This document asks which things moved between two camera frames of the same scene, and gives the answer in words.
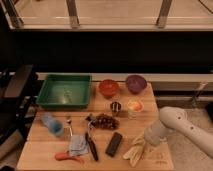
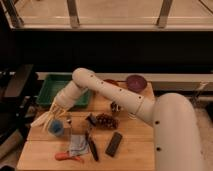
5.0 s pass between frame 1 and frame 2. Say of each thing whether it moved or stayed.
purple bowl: stayed
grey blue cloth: stayed
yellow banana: moved
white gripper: moved
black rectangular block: stayed
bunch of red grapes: stayed
